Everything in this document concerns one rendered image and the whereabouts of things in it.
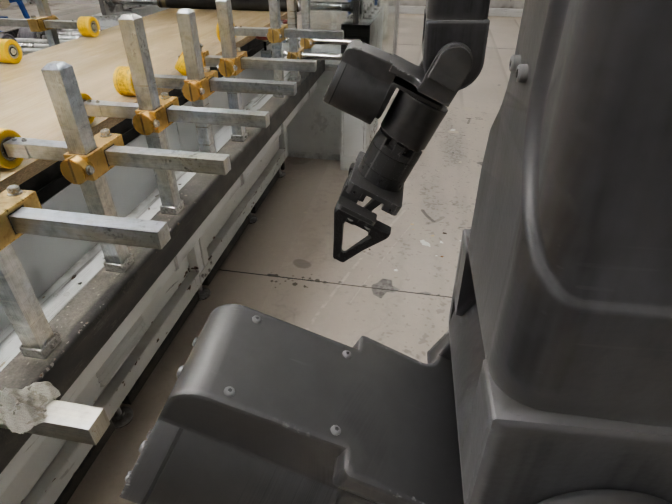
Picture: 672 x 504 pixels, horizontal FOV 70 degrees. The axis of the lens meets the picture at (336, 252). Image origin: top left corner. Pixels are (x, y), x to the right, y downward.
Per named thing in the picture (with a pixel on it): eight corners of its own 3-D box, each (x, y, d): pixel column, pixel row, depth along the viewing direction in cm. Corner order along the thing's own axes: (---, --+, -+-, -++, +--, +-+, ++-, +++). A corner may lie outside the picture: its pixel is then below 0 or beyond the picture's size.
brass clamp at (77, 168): (130, 157, 99) (124, 133, 96) (91, 186, 88) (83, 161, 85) (103, 154, 100) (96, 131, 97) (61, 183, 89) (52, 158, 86)
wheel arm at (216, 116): (270, 123, 113) (269, 108, 111) (266, 129, 110) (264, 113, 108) (79, 110, 120) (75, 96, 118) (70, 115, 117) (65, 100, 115)
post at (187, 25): (220, 179, 149) (194, 7, 121) (216, 184, 146) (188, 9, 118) (209, 178, 149) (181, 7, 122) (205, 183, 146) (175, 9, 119)
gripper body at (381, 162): (342, 195, 53) (372, 137, 49) (353, 162, 62) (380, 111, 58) (393, 221, 54) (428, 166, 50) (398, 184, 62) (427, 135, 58)
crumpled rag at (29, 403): (72, 387, 58) (66, 374, 56) (33, 436, 52) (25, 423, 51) (8, 376, 59) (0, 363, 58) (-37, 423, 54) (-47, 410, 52)
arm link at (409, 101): (455, 108, 49) (450, 93, 54) (396, 77, 48) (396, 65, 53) (421, 165, 52) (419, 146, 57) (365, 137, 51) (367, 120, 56)
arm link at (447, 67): (481, 56, 44) (471, 36, 51) (368, -6, 42) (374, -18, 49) (415, 162, 51) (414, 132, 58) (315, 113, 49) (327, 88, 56)
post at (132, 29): (183, 212, 127) (141, 12, 100) (177, 219, 124) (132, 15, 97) (171, 211, 128) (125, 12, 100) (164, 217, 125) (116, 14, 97)
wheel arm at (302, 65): (316, 69, 153) (316, 59, 151) (314, 72, 150) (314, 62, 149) (209, 64, 158) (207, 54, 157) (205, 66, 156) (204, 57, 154)
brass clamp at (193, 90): (222, 88, 140) (219, 70, 137) (202, 102, 129) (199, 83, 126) (202, 87, 140) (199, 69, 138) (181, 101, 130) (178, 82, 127)
